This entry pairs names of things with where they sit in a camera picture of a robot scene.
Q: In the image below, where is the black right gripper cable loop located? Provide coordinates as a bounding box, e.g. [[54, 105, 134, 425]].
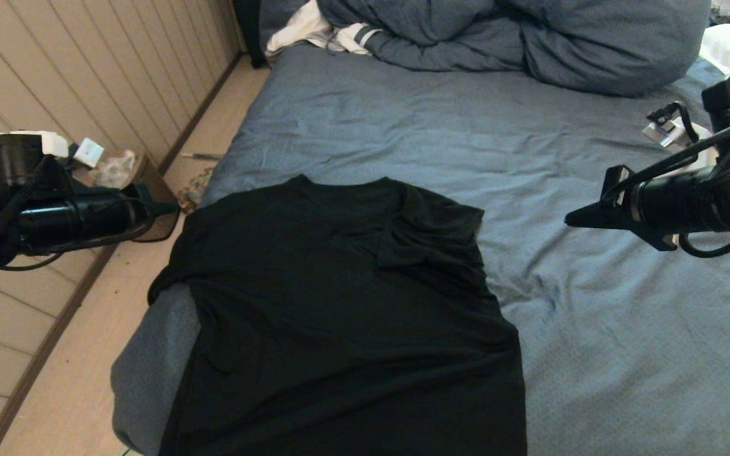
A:
[[678, 226, 730, 259]]

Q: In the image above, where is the colourful rope toy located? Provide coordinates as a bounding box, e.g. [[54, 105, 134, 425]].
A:
[[178, 166, 215, 215]]

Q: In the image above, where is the blue bunched duvet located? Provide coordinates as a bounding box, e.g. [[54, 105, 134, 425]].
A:
[[314, 0, 712, 97]]

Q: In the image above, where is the black bedside furniture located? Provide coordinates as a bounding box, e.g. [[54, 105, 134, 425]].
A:
[[232, 0, 269, 69]]

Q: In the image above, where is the bed with blue sheet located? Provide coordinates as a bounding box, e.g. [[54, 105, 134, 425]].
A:
[[110, 43, 730, 456]]

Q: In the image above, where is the brown trash bin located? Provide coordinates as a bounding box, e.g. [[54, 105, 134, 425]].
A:
[[74, 151, 181, 243]]

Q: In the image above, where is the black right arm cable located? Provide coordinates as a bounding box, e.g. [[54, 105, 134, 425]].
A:
[[601, 109, 730, 205]]

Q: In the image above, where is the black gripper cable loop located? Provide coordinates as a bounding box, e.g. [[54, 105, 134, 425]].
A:
[[0, 214, 158, 272], [678, 226, 730, 259]]

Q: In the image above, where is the black printed t-shirt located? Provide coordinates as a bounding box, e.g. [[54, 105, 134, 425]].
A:
[[148, 176, 528, 456]]

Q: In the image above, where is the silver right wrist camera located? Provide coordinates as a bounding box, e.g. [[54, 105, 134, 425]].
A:
[[642, 103, 719, 170]]

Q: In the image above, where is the black left gripper cable loop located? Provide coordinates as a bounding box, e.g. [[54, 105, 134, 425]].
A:
[[0, 214, 158, 272]]

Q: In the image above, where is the white striped garment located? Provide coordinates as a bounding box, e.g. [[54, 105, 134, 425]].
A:
[[266, 0, 381, 56]]

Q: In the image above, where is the clear plastic bin bag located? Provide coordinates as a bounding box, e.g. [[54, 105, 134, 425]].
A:
[[89, 149, 138, 189]]

